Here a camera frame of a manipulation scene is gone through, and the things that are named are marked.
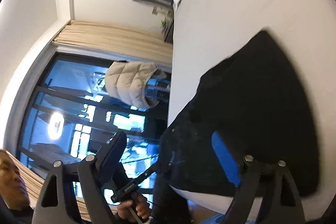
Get black denim pants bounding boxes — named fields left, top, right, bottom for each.
left=151, top=30, right=323, bottom=223

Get person's left hand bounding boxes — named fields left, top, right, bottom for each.
left=117, top=193, right=152, bottom=223

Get person's head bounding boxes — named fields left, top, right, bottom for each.
left=0, top=150, right=30, bottom=210

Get dark framed window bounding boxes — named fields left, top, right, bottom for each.
left=16, top=53, right=171, bottom=178

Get beige puffer vest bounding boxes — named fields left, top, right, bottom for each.
left=105, top=61, right=159, bottom=110

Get beige curtain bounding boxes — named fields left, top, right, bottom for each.
left=54, top=20, right=173, bottom=69

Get green potted plant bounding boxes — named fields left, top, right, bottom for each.
left=161, top=16, right=173, bottom=36

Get white bed sheet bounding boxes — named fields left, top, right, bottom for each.
left=168, top=0, right=335, bottom=221

